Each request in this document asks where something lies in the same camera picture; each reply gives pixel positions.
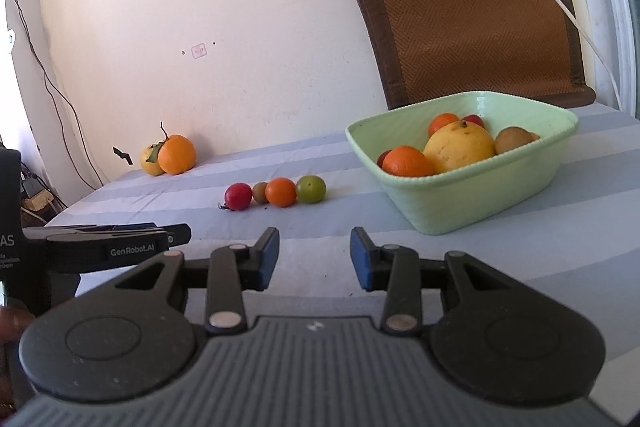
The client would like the large yellow grapefruit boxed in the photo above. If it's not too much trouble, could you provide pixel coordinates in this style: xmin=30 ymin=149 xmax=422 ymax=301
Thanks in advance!
xmin=423 ymin=120 xmax=497 ymax=174

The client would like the yellow citrus with leaf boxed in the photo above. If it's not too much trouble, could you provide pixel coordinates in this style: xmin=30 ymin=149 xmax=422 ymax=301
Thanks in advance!
xmin=140 ymin=143 xmax=165 ymax=176

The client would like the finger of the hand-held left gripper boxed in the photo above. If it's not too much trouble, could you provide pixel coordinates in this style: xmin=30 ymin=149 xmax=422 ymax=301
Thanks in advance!
xmin=45 ymin=223 xmax=192 ymax=276
xmin=22 ymin=222 xmax=157 ymax=242

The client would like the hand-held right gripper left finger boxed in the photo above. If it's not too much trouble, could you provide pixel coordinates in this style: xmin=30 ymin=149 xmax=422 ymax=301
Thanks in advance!
xmin=115 ymin=227 xmax=281 ymax=335

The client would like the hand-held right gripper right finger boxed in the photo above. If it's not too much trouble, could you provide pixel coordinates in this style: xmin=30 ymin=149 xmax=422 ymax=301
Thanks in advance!
xmin=350 ymin=227 xmax=526 ymax=335

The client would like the person's left hand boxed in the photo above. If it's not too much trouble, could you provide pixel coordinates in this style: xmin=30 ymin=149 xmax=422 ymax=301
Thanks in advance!
xmin=0 ymin=306 xmax=37 ymax=344

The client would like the grey striped bedsheet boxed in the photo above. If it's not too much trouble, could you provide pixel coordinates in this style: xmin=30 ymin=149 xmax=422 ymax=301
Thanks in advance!
xmin=44 ymin=104 xmax=640 ymax=427

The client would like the white window frame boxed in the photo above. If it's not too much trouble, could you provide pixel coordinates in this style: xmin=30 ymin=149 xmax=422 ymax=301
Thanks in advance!
xmin=582 ymin=0 xmax=640 ymax=118

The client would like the thin grey wall cable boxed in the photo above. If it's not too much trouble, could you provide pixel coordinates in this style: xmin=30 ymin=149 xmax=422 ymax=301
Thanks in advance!
xmin=2 ymin=0 xmax=104 ymax=188

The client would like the brown woven seat cushion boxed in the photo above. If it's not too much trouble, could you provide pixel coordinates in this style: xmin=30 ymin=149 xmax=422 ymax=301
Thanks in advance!
xmin=348 ymin=0 xmax=597 ymax=111

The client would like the light green square bowl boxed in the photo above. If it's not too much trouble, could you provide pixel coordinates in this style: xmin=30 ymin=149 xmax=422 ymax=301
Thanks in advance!
xmin=345 ymin=91 xmax=580 ymax=236

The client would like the orange with stem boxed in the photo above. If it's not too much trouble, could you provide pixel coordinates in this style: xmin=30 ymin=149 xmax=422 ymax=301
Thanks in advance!
xmin=158 ymin=122 xmax=197 ymax=176

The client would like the small orange tangerine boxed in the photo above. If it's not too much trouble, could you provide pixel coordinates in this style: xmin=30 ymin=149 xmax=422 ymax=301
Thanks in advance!
xmin=428 ymin=113 xmax=462 ymax=138
xmin=265 ymin=177 xmax=297 ymax=208
xmin=382 ymin=146 xmax=435 ymax=178

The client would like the small green round fruit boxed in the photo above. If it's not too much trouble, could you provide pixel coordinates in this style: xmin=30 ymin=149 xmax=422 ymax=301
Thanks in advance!
xmin=295 ymin=175 xmax=327 ymax=204

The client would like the brown kiwi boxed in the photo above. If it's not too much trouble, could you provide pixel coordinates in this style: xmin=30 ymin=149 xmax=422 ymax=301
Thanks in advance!
xmin=494 ymin=126 xmax=535 ymax=155

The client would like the red cherry tomato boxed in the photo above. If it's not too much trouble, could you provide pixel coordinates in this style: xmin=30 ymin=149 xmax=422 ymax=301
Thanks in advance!
xmin=218 ymin=183 xmax=253 ymax=211

